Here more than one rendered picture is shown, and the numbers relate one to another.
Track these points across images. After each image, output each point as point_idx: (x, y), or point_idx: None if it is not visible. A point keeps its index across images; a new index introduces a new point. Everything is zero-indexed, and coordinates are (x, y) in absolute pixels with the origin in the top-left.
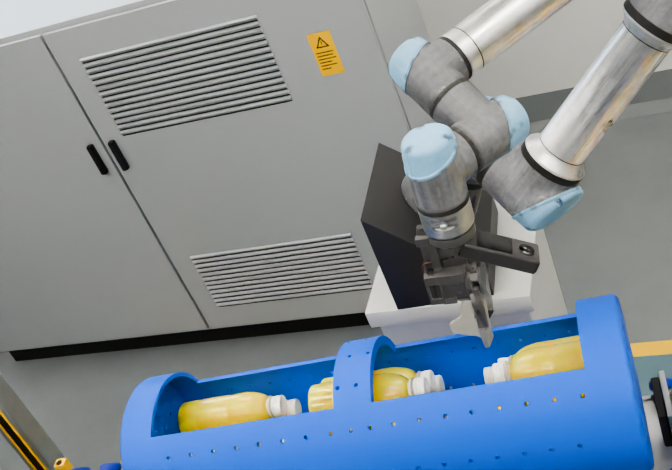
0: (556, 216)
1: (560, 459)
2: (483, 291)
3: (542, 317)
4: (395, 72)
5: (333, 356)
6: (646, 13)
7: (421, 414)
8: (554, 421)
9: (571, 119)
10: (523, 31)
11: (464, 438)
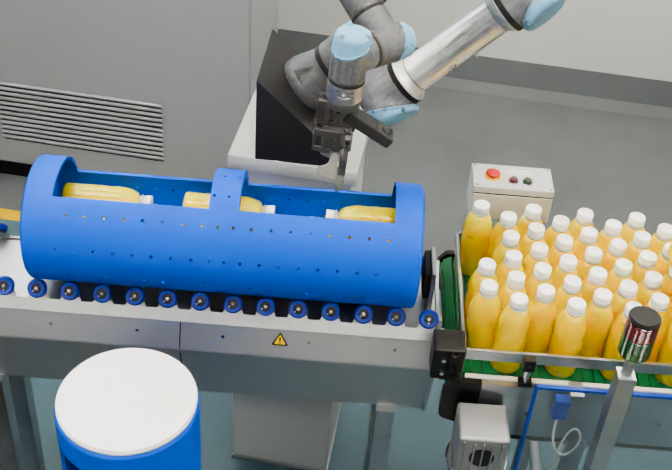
0: (394, 121)
1: (359, 281)
2: (350, 149)
3: None
4: None
5: (198, 179)
6: (503, 0)
7: (273, 227)
8: (365, 253)
9: (430, 55)
10: None
11: (299, 251)
